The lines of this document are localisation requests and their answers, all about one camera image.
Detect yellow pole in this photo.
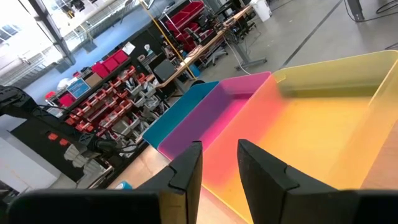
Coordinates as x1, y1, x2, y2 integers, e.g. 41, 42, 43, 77
138, 0, 197, 81

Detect pink translucent plastic bin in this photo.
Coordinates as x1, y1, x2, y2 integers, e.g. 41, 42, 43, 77
157, 71, 274, 187

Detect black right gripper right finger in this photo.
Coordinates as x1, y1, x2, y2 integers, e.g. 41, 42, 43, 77
237, 139, 340, 224

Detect shelf with red crates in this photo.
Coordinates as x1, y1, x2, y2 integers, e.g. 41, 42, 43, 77
164, 0, 206, 50

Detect black office chair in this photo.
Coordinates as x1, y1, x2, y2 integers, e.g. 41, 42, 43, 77
183, 27, 229, 68

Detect parts rack with red bins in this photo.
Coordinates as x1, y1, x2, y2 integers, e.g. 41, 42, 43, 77
46, 49, 175, 147

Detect yellow translucent plastic bin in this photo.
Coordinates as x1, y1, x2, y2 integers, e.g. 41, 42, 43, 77
201, 49, 398, 224

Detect black flat monitor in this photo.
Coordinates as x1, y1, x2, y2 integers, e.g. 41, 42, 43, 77
152, 58, 178, 82

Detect white waste bin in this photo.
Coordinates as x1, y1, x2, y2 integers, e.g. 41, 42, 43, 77
250, 0, 273, 22

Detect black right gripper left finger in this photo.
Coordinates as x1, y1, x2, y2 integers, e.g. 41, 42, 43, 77
136, 141, 203, 224

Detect blue plastic bin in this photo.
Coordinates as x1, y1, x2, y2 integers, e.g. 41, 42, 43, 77
142, 80, 220, 150

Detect black floor post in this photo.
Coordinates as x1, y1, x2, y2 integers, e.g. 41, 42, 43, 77
346, 0, 365, 22

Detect blue stapler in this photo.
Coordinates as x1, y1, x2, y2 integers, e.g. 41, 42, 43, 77
114, 180, 134, 190

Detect grey steel column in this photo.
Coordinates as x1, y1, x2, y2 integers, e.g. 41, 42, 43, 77
29, 0, 77, 66

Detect black floor cable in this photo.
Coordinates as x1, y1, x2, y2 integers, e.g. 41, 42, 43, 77
343, 0, 398, 24

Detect long wooden workbench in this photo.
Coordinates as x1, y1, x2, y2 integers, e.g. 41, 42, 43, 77
155, 4, 268, 91

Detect blue sign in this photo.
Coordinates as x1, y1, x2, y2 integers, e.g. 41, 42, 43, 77
67, 77, 91, 100

